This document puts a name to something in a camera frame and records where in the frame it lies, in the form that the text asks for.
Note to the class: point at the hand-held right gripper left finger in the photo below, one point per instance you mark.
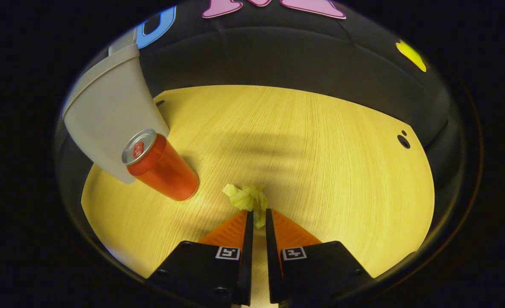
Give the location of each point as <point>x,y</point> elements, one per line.
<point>246,265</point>

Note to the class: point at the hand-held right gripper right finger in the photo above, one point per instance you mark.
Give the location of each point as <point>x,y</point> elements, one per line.
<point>273,265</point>

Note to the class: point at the yellow paper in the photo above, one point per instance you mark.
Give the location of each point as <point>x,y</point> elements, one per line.
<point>246,197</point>

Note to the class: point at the red pop can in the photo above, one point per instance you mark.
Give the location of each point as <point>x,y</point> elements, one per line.
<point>167,171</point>

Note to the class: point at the white desktop garbage bin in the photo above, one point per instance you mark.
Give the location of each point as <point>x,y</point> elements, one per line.
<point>107,111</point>

